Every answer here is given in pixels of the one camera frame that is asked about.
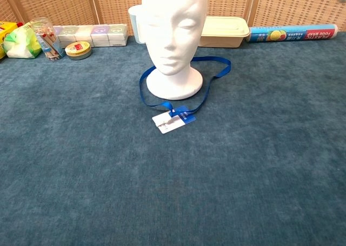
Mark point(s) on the white ID badge card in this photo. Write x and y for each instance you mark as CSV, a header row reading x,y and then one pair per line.
x,y
165,127

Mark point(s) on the green and white plastic bag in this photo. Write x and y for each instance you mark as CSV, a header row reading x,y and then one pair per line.
x,y
20,44

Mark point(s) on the white foam mannequin head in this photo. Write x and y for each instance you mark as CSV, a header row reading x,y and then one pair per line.
x,y
173,27

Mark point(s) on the beige lidded lunch box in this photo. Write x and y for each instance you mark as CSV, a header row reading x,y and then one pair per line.
x,y
221,32

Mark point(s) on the blue food wrap roll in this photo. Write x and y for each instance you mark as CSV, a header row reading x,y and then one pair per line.
x,y
292,34

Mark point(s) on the teal table cloth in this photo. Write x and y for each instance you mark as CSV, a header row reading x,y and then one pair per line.
x,y
270,148

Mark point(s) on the yellow snack bag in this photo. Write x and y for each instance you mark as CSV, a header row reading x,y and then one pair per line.
x,y
6,31

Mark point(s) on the clear jar of sticks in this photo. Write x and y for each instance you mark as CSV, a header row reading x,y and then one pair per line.
x,y
47,40

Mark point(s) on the pastel tissue pack row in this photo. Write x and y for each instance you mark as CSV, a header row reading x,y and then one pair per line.
x,y
100,35

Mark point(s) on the round yellow tin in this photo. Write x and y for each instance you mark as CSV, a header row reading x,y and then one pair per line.
x,y
78,50

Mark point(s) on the wicker folding screen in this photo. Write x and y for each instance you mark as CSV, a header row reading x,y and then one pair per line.
x,y
59,5

